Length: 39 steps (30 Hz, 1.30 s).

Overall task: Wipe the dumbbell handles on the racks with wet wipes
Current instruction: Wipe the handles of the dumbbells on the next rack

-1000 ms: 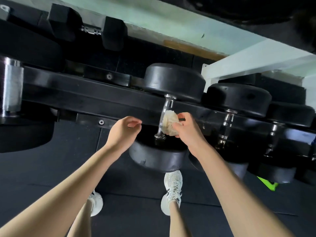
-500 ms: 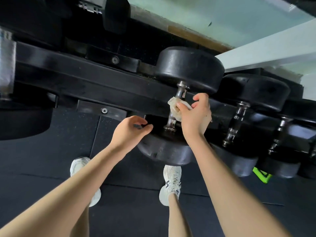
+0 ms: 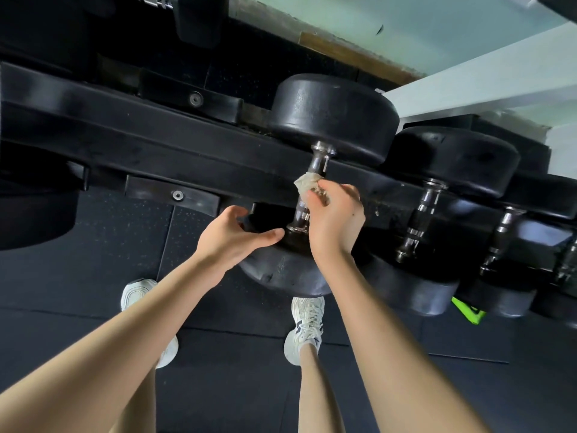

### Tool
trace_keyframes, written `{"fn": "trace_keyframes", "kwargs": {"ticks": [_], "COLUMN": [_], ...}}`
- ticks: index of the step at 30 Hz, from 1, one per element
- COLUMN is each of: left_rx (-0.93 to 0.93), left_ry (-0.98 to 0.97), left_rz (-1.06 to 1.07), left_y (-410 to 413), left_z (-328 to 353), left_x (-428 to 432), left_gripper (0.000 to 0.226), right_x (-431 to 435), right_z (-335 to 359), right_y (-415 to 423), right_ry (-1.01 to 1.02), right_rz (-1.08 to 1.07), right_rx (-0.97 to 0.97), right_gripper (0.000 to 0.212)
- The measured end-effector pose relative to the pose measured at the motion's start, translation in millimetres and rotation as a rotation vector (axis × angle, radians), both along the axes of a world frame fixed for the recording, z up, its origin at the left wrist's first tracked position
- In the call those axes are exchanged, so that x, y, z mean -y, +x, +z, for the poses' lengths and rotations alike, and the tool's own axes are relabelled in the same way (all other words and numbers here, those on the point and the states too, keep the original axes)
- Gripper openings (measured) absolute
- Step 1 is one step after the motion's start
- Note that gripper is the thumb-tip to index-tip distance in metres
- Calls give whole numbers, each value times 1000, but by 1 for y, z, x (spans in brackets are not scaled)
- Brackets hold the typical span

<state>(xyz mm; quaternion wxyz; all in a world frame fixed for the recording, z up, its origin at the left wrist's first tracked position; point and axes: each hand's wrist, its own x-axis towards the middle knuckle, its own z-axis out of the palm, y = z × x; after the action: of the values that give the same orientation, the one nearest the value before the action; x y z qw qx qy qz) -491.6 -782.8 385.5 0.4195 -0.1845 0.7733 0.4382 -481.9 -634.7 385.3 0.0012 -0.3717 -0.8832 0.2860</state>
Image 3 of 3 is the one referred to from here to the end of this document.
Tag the person's white sneaker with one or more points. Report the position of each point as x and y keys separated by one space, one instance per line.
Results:
x=306 y=329
x=135 y=293

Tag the black dumbbell rack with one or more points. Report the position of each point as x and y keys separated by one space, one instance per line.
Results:
x=112 y=139

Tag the black dumbbell white lettering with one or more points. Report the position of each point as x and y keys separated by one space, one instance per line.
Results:
x=541 y=198

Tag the person's right hand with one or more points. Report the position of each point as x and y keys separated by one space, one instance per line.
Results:
x=333 y=220

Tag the person's right forearm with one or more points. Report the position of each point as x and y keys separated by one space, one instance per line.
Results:
x=387 y=351

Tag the person's right white sneaker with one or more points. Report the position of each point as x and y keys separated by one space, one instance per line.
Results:
x=306 y=329

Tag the person's left hand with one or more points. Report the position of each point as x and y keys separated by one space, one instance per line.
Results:
x=230 y=245

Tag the white wet wipe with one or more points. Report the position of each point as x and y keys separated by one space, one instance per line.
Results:
x=306 y=181

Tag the heavy black dumbbell black grip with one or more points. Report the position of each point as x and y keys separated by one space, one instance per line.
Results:
x=554 y=306
x=333 y=112
x=451 y=157

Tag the green wet wipes pack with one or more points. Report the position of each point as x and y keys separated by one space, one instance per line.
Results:
x=469 y=313

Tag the person's left white sneaker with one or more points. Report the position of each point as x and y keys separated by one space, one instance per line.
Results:
x=135 y=293

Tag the person's left forearm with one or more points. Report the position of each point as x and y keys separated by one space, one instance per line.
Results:
x=112 y=351

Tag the person's right leg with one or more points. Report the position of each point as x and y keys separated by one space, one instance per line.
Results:
x=315 y=392

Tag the white metal rack leg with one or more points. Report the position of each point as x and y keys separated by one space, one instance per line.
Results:
x=473 y=81

